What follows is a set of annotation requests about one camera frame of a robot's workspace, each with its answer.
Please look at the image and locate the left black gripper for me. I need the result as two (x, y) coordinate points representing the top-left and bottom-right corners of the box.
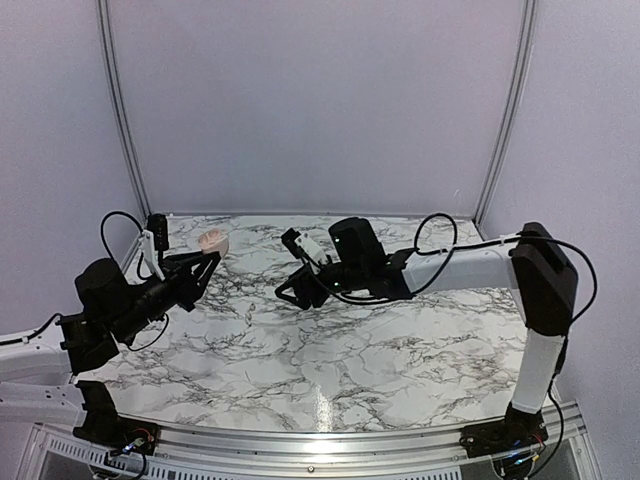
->
(111, 249), (220, 342)

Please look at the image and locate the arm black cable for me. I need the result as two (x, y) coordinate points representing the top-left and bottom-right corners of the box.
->
(319, 213), (599, 326)
(0, 210), (171, 351)

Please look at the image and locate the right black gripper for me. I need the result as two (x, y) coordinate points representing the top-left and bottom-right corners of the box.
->
(275, 260), (367, 310)

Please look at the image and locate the pink earbud charging case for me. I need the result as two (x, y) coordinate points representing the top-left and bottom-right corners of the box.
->
(197, 229), (230, 258)

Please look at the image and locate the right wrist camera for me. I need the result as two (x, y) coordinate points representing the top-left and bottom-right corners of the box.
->
(281, 228), (332, 273)

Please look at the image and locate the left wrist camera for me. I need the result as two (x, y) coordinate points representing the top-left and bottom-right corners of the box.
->
(140, 213), (169, 281)

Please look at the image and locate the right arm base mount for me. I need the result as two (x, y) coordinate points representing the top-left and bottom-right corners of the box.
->
(459, 395), (549, 458)

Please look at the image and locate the front aluminium rail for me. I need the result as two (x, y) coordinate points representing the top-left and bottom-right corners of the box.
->
(16, 402), (601, 479)

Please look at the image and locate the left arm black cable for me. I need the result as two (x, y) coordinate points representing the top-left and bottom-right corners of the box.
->
(0, 210), (171, 351)

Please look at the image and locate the right aluminium frame post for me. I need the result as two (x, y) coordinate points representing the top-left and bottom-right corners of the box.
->
(472, 0), (539, 229)

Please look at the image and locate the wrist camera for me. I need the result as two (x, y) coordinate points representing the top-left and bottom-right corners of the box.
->
(140, 213), (169, 281)
(281, 228), (332, 273)

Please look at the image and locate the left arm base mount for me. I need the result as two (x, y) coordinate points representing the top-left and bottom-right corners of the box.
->
(72, 380), (160, 456)

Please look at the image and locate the aluminium frame post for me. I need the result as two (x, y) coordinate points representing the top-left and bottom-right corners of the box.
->
(95, 0), (152, 217)
(472, 0), (539, 229)

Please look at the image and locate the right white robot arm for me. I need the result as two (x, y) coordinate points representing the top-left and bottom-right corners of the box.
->
(275, 217), (578, 448)

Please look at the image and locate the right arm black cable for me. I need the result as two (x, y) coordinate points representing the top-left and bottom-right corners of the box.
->
(319, 213), (599, 326)

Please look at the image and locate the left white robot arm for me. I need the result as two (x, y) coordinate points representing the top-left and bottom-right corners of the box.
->
(1, 252), (221, 445)

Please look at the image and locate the left aluminium frame post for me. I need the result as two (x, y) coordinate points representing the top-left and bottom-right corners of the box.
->
(95, 0), (152, 217)

